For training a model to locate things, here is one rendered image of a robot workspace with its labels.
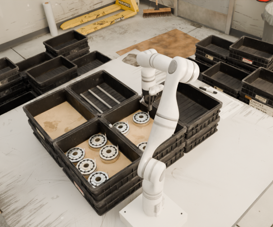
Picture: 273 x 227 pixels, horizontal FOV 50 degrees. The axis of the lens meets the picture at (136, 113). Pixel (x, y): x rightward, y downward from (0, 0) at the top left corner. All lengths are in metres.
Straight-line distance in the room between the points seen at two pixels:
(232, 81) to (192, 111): 1.15
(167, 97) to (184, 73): 0.11
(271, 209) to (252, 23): 2.67
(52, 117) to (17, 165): 0.35
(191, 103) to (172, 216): 0.76
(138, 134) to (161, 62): 0.55
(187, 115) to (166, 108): 0.69
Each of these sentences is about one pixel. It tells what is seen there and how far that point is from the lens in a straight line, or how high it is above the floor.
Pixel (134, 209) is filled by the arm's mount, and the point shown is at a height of 0.77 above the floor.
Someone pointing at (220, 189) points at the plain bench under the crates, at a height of 0.70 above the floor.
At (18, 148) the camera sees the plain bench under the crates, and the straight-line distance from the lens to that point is 1.99.
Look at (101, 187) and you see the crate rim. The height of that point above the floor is 0.93.
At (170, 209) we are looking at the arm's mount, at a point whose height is 0.77.
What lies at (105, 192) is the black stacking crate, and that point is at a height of 0.85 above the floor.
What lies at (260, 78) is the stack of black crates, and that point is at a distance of 2.84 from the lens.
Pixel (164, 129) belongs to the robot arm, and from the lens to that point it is 1.15.
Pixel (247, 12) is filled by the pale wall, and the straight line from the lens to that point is 4.42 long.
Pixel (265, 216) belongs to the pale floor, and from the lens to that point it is 2.46.
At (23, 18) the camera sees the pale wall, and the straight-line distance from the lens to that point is 4.82.
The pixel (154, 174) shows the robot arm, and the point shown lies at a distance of 1.18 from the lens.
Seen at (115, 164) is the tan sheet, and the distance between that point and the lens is 1.56.
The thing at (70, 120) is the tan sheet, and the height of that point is 0.83.
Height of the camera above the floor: 2.03
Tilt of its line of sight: 41 degrees down
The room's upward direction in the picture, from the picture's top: 4 degrees counter-clockwise
